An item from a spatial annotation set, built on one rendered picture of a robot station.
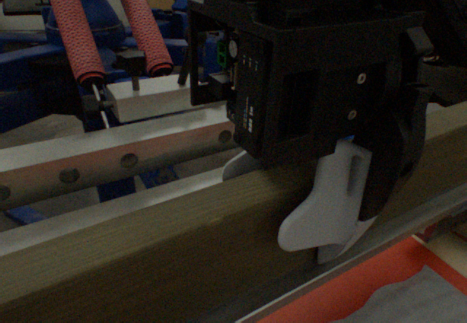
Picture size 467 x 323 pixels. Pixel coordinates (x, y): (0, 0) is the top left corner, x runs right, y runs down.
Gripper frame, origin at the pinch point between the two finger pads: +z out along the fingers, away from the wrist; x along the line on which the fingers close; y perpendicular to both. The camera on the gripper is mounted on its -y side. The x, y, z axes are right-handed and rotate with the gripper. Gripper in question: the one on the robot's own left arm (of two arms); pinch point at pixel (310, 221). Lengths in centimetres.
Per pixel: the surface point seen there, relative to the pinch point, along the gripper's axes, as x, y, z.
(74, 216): -20.3, 14.0, 10.0
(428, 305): 4.3, -13.3, 12.6
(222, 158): -156, -81, 108
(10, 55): -77, 18, 7
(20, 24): -416, 17, 64
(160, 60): -47.0, -6.0, 2.5
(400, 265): -0.2, -15.7, 13.4
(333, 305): -0.1, -5.7, 13.4
